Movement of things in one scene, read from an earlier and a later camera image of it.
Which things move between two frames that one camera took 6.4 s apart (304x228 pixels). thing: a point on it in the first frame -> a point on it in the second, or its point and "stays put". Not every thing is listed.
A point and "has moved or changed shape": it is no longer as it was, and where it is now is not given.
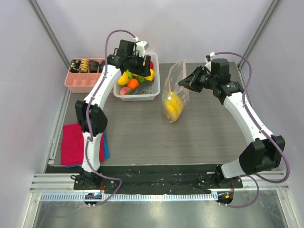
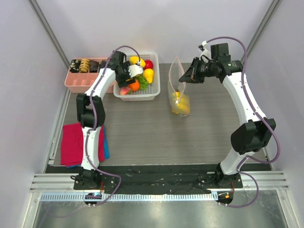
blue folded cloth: [106, 149] stays put
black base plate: [151, 178] stays put
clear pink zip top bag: [175, 98] has moved or changed shape
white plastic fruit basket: [149, 93] stays put
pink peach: [125, 90] stays put
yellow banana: [174, 107] -> [183, 102]
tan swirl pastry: [84, 65] stays put
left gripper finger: [139, 69] -> [128, 81]
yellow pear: [151, 77] stays put
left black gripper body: [135, 59] -> [125, 74]
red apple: [151, 65] stays put
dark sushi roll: [75, 66] stays put
